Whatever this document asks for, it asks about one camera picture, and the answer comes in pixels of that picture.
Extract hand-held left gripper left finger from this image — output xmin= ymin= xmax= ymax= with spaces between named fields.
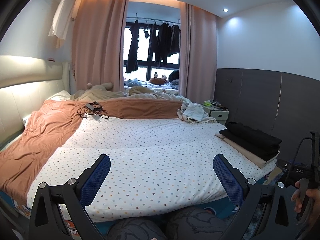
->
xmin=28 ymin=154 xmax=111 ymax=240

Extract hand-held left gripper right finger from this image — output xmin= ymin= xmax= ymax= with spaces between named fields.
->
xmin=213 ymin=154 xmax=296 ymax=240

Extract person's right hand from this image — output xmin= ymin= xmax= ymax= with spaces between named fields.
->
xmin=291 ymin=181 xmax=320 ymax=214

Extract brown cardboard piece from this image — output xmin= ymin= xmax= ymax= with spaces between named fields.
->
xmin=266 ymin=166 xmax=284 ymax=184

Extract beige folded cloth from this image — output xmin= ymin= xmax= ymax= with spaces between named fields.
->
xmin=215 ymin=133 xmax=278 ymax=169

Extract black folded garment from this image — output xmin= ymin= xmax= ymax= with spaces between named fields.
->
xmin=219 ymin=129 xmax=281 ymax=161

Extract bed with floral sheet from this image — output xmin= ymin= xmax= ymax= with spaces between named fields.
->
xmin=0 ymin=97 xmax=283 ymax=230

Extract white nightstand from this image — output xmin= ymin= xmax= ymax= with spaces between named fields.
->
xmin=201 ymin=104 xmax=229 ymax=127

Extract orange blanket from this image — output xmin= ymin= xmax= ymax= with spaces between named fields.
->
xmin=0 ymin=97 xmax=190 ymax=207

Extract person's grey patterned pants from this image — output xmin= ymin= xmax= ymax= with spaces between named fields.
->
xmin=107 ymin=206 xmax=240 ymax=240

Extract white patterned cloth pile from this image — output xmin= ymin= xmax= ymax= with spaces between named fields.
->
xmin=177 ymin=101 xmax=217 ymax=124

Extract beige plush toy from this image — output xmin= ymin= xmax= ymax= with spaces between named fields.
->
xmin=85 ymin=82 xmax=114 ymax=92

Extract beige duvet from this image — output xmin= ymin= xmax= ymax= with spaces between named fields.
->
xmin=71 ymin=85 xmax=185 ymax=103

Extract pale blue plush toy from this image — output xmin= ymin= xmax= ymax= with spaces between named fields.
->
xmin=125 ymin=78 xmax=147 ymax=87

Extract cream padded headboard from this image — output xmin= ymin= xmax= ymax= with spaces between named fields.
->
xmin=0 ymin=55 xmax=72 ymax=153

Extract orange plush toy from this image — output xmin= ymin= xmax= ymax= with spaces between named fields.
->
xmin=149 ymin=72 xmax=167 ymax=85

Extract dark cushion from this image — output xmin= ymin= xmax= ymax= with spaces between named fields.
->
xmin=168 ymin=69 xmax=180 ymax=83

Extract pink curtain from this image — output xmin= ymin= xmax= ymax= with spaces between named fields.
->
xmin=71 ymin=0 xmax=129 ymax=99
xmin=178 ymin=3 xmax=217 ymax=103

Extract long black hanging coat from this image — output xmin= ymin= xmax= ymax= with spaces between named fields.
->
xmin=125 ymin=19 xmax=140 ymax=74

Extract small dark hanging garment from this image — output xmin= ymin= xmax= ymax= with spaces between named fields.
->
xmin=142 ymin=22 xmax=152 ymax=39

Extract white hanging garment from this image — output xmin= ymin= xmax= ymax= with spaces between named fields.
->
xmin=48 ymin=0 xmax=75 ymax=49

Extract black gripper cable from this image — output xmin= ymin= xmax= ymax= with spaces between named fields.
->
xmin=293 ymin=136 xmax=313 ymax=167

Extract black charger with cables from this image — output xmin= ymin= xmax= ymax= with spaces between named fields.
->
xmin=77 ymin=102 xmax=110 ymax=121

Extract tangle of grey cables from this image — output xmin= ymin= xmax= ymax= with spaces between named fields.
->
xmin=210 ymin=99 xmax=228 ymax=111

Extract window with black frame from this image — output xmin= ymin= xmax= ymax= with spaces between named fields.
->
xmin=123 ymin=17 xmax=181 ymax=89

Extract metal clothes rail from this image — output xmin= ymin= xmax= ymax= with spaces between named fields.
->
xmin=126 ymin=16 xmax=181 ymax=23

